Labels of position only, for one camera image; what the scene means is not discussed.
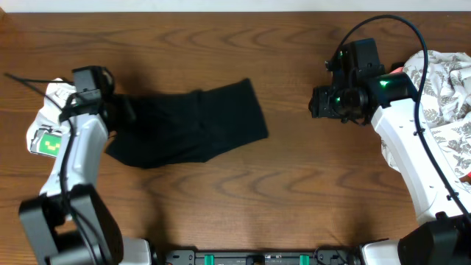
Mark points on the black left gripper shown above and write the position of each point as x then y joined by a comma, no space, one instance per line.
128,115

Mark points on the white fern-print garment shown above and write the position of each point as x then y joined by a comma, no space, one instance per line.
446,107

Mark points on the black t-shirt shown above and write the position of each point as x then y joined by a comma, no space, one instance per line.
189,127

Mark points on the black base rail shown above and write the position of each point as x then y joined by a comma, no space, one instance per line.
316,257

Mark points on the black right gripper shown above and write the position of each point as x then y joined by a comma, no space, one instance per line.
319,104

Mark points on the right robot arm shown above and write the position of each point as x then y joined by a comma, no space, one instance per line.
441,201

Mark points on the folded white pixel-print t-shirt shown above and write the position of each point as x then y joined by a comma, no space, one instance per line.
44,134

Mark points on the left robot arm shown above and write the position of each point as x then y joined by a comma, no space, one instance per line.
68,223

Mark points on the coral pink garment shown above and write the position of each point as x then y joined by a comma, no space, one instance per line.
396,70

